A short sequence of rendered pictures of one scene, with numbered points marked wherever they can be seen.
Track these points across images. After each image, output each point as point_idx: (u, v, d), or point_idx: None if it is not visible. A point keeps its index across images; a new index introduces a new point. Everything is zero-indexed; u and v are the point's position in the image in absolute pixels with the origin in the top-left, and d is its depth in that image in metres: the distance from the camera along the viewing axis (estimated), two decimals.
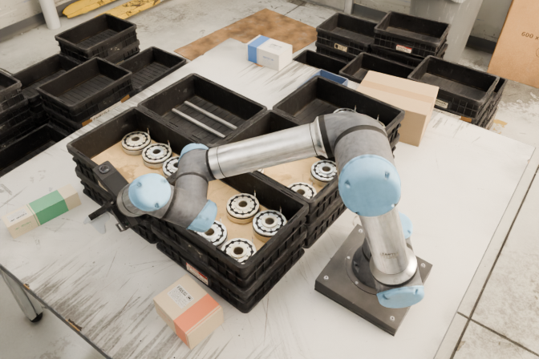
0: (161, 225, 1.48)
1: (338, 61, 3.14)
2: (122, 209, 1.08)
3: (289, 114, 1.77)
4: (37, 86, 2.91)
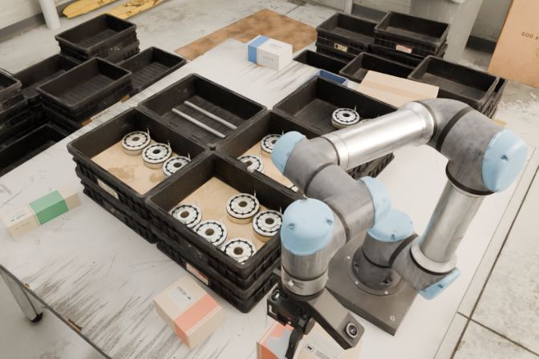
0: (161, 225, 1.48)
1: (338, 61, 3.14)
2: None
3: (289, 114, 1.77)
4: (37, 86, 2.91)
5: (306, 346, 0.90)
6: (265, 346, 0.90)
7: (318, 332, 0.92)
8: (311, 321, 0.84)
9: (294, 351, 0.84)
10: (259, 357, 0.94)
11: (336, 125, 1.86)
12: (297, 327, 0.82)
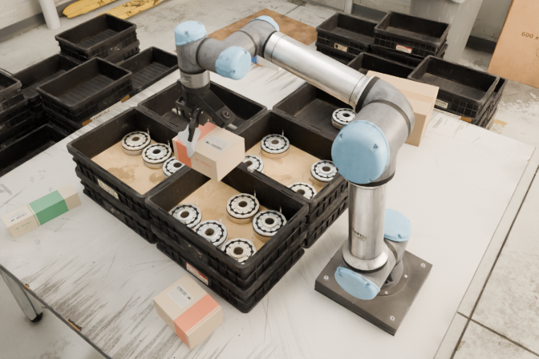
0: (161, 225, 1.48)
1: (338, 61, 3.14)
2: None
3: (289, 114, 1.77)
4: (37, 86, 2.91)
5: (205, 141, 1.35)
6: (177, 141, 1.35)
7: (214, 135, 1.37)
8: (203, 114, 1.29)
9: (192, 134, 1.29)
10: (176, 155, 1.39)
11: (336, 125, 1.86)
12: (192, 116, 1.27)
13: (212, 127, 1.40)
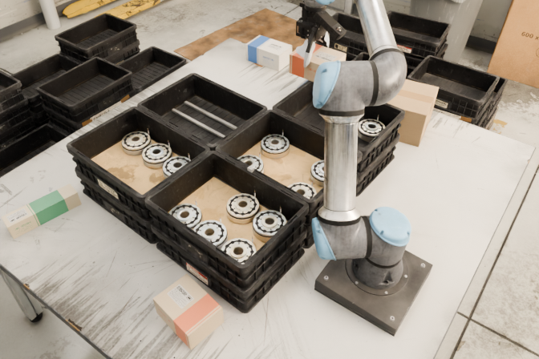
0: (161, 225, 1.48)
1: None
2: None
3: (289, 114, 1.77)
4: (37, 86, 2.91)
5: (316, 55, 1.70)
6: (294, 55, 1.70)
7: (322, 51, 1.72)
8: (319, 31, 1.64)
9: (310, 46, 1.64)
10: (290, 69, 1.75)
11: None
12: (312, 31, 1.63)
13: (318, 46, 1.75)
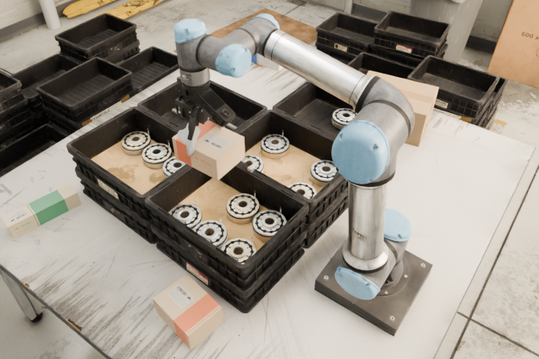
0: (161, 225, 1.48)
1: (338, 61, 3.14)
2: None
3: (289, 114, 1.77)
4: (37, 86, 2.91)
5: (205, 140, 1.35)
6: (177, 140, 1.35)
7: (214, 134, 1.37)
8: (203, 113, 1.28)
9: (192, 132, 1.28)
10: (176, 154, 1.39)
11: (336, 125, 1.86)
12: (192, 114, 1.27)
13: (212, 125, 1.40)
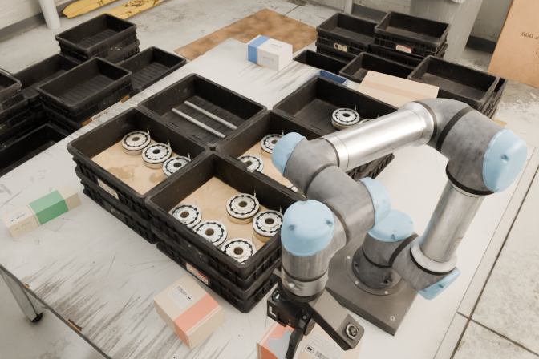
0: (161, 225, 1.48)
1: (338, 61, 3.14)
2: None
3: (289, 114, 1.77)
4: (37, 86, 2.91)
5: (306, 347, 0.90)
6: (265, 347, 0.90)
7: (318, 333, 0.92)
8: (311, 322, 0.84)
9: (294, 352, 0.84)
10: (259, 358, 0.95)
11: (336, 125, 1.86)
12: (297, 328, 0.82)
13: None
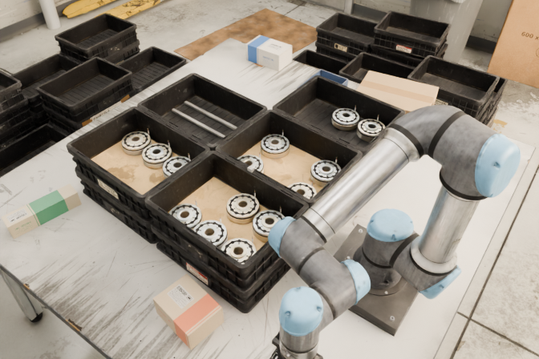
0: (161, 225, 1.48)
1: (338, 61, 3.14)
2: None
3: (289, 114, 1.77)
4: (37, 86, 2.91)
5: None
6: None
7: None
8: None
9: None
10: None
11: (336, 125, 1.86)
12: None
13: None
